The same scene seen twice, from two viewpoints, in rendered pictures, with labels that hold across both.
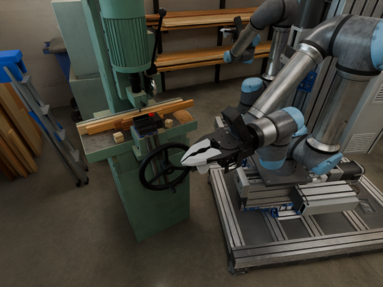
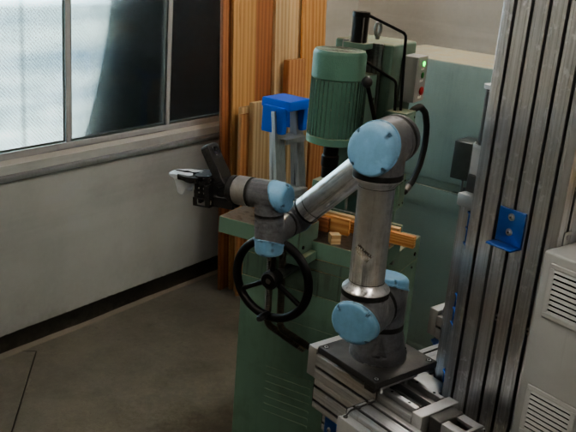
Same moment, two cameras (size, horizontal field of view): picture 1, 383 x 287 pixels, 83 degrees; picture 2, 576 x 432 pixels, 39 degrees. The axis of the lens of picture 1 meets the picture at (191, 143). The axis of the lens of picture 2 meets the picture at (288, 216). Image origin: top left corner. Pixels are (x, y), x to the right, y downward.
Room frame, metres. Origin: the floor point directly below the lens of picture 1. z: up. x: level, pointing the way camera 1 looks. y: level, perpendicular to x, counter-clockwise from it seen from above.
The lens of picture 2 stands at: (-0.48, -1.91, 1.83)
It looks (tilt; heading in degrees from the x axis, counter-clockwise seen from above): 19 degrees down; 58
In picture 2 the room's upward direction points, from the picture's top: 5 degrees clockwise
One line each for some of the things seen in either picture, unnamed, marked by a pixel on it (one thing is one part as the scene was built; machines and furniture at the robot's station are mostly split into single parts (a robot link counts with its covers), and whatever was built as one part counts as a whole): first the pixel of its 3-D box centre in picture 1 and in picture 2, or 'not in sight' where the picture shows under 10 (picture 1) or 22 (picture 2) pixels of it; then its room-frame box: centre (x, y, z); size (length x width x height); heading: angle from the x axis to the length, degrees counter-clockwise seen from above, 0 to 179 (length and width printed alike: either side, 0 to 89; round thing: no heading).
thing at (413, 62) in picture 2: not in sight; (413, 78); (1.41, 0.32, 1.40); 0.10 x 0.06 x 0.16; 30
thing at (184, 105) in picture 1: (145, 115); (330, 221); (1.07, 0.26, 0.92); 0.62 x 0.02 x 0.04; 120
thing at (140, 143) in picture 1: (149, 136); (290, 233); (0.88, 0.21, 0.92); 0.15 x 0.13 x 0.09; 120
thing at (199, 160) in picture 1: (202, 164); (180, 183); (0.37, -0.03, 1.20); 0.09 x 0.03 x 0.06; 119
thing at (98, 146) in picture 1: (144, 134); (301, 239); (0.95, 0.25, 0.87); 0.61 x 0.30 x 0.06; 120
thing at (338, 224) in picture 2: (143, 118); (321, 220); (1.03, 0.26, 0.93); 0.22 x 0.01 x 0.06; 120
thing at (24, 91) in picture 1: (49, 128); (285, 222); (1.44, 1.13, 0.58); 0.27 x 0.25 x 1.16; 112
